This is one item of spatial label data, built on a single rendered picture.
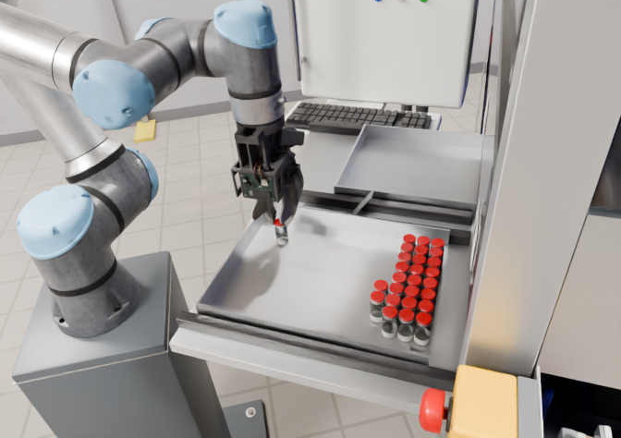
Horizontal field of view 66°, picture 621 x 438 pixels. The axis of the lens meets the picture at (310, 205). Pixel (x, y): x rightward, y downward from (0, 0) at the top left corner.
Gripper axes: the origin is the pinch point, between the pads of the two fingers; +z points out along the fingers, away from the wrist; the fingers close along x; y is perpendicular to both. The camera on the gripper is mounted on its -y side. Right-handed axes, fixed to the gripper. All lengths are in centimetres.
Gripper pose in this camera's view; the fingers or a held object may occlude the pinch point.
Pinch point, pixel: (280, 216)
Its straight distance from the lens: 83.0
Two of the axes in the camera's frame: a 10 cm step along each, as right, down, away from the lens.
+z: 0.8, 8.0, 6.0
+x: 9.5, 1.3, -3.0
